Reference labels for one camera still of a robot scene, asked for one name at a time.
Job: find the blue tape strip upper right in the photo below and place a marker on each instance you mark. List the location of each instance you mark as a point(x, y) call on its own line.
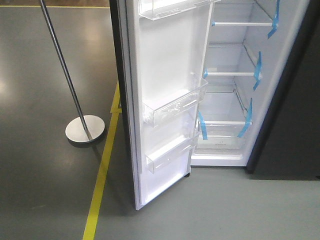
point(275, 21)

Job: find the clear door bin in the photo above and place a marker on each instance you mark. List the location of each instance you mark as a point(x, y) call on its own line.
point(166, 152)
point(169, 105)
point(158, 9)

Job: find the middle glass fridge shelf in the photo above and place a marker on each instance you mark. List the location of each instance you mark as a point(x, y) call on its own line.
point(236, 60)

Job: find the silver sign stand pole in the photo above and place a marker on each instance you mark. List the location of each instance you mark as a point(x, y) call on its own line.
point(85, 128)

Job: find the blue tape strip lower right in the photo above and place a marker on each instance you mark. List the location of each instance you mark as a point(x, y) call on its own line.
point(248, 120)

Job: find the dark grey fridge body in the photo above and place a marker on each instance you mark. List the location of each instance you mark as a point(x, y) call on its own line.
point(284, 139)

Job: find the middle clear door bin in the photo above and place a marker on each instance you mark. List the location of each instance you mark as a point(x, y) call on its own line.
point(169, 105)

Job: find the glass fridge shelf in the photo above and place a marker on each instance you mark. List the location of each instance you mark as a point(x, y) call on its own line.
point(236, 60)
point(241, 13)

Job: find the upper glass fridge shelf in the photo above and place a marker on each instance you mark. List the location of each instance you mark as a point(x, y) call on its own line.
point(241, 13)

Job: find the blue tape strip lower left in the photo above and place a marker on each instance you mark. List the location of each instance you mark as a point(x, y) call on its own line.
point(203, 126)

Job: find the lower clear door bin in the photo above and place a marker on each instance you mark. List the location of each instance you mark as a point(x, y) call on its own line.
point(166, 152)

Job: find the fridge door white inside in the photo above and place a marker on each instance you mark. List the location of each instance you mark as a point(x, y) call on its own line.
point(160, 48)

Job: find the blue tape strip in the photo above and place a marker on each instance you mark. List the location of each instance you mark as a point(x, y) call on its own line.
point(275, 21)
point(257, 73)
point(248, 120)
point(203, 126)

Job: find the clear crisper drawer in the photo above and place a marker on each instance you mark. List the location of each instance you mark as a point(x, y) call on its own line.
point(222, 138)

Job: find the blue tape strip middle right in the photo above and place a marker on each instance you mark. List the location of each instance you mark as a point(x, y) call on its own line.
point(257, 73)

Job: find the upper clear door bin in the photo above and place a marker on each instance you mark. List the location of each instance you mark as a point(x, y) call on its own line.
point(158, 9)

